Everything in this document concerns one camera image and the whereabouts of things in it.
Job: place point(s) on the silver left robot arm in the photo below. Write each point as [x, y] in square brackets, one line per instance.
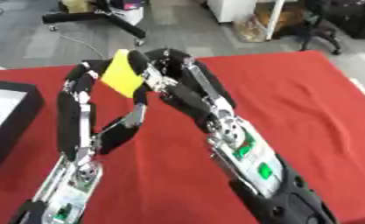
[62, 189]

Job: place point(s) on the black office chair base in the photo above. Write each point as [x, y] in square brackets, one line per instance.
[101, 17]

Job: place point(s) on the black box white inside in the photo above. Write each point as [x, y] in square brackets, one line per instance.
[1, 116]

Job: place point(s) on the yellow square block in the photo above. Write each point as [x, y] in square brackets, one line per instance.
[122, 74]

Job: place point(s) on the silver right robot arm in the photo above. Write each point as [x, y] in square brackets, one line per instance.
[262, 172]

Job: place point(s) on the black chair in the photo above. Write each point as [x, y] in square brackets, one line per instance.
[320, 27]

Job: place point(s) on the white pole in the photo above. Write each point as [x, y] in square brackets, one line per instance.
[275, 19]

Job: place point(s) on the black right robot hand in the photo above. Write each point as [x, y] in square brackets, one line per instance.
[190, 99]

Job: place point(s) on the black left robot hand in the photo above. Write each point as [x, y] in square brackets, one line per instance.
[67, 116]

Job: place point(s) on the clear plastic bag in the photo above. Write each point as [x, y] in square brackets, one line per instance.
[250, 27]

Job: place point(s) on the white cabinet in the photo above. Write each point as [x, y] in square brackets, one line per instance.
[231, 10]

